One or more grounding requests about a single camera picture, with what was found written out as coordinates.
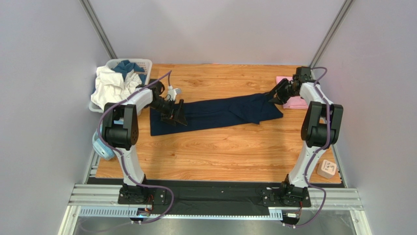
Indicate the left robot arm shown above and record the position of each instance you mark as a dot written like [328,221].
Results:
[118,129]

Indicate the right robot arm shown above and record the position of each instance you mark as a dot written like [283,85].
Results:
[319,131]

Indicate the light blue headphones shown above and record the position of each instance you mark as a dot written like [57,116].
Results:
[101,149]

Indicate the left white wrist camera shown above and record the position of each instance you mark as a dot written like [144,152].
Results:
[172,93]

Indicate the navy blue t shirt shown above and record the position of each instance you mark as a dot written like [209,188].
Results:
[218,113]

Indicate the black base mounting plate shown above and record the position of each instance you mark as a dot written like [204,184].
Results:
[212,197]

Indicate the blue t shirt in basket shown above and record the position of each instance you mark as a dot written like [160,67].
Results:
[124,67]

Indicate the white t shirt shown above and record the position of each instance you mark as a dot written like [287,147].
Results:
[112,87]

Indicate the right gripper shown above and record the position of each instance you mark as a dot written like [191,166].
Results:
[284,92]

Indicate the white laundry basket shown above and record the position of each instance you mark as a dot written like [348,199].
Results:
[147,64]

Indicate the folded pink t shirt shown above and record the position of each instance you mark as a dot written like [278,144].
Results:
[293,102]

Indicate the aluminium front rail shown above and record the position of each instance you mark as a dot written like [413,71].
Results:
[93,209]

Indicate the pink cube power socket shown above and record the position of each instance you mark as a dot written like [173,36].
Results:
[327,169]

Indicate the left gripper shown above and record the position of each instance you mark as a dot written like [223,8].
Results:
[178,114]

